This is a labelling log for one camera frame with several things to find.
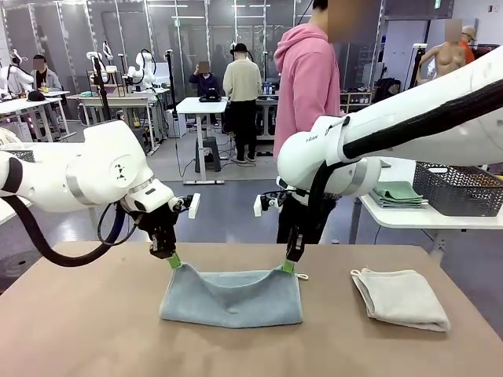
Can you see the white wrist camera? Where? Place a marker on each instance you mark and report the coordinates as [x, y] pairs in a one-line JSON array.
[[258, 206], [194, 206]]

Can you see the light grey towel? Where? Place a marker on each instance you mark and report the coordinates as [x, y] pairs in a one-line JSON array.
[[401, 298]]

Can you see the mannequin in orange shirt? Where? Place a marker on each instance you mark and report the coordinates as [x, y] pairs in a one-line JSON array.
[[467, 37]]

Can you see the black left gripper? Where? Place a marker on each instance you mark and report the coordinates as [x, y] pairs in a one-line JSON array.
[[159, 224]]

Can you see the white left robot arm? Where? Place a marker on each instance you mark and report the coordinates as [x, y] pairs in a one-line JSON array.
[[98, 169]]

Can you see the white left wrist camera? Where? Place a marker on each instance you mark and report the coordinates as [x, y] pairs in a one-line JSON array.
[[194, 206]]

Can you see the seated person in grey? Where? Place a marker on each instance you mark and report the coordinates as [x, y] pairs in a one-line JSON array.
[[45, 80]]

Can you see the small white robot arm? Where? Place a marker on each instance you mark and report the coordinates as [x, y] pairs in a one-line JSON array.
[[12, 76], [143, 68]]

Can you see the person in dark jacket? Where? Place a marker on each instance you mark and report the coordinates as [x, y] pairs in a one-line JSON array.
[[204, 84]]

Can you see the blue grey towel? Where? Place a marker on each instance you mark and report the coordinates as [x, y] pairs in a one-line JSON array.
[[236, 306]]

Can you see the black cap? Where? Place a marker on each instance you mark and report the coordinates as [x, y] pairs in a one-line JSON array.
[[35, 96]]

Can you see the black tripod stand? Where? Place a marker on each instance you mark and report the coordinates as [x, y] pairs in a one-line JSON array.
[[171, 86], [103, 94]]

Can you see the grey cloth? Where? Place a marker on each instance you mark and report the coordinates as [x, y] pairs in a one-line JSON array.
[[404, 204]]

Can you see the grey woven plastic basket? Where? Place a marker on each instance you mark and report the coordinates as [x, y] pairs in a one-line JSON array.
[[17, 156], [452, 192]]

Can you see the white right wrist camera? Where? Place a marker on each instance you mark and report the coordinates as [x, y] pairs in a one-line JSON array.
[[258, 206]]

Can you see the beige mannequin with black trousers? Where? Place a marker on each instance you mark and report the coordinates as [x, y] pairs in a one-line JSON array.
[[444, 59]]

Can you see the black bags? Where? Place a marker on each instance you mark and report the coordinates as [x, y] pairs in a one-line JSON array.
[[387, 88]]

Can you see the white lab desk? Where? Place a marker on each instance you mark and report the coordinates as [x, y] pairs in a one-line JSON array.
[[27, 103]]

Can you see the grey step stool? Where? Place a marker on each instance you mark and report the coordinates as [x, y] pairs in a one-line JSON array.
[[212, 153]]

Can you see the person in pink hoodie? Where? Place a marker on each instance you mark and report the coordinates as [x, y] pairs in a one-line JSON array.
[[306, 86]]

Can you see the black device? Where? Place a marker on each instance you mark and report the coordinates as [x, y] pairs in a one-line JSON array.
[[209, 95]]

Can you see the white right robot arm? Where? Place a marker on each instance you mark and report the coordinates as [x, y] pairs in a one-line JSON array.
[[393, 121]]

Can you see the green towel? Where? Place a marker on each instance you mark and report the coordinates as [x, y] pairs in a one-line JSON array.
[[397, 190]]

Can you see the white shelf unit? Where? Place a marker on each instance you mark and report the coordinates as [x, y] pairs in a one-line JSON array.
[[359, 98]]

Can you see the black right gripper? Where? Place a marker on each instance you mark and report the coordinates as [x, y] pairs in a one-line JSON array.
[[296, 235]]

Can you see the person in cream sweater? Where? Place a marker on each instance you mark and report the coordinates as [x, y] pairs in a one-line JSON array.
[[241, 86]]

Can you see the dark grey plastic stool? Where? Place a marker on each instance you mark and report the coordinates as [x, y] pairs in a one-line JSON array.
[[15, 271]]

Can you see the white standing desk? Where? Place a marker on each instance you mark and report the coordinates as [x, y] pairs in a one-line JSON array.
[[200, 107]]

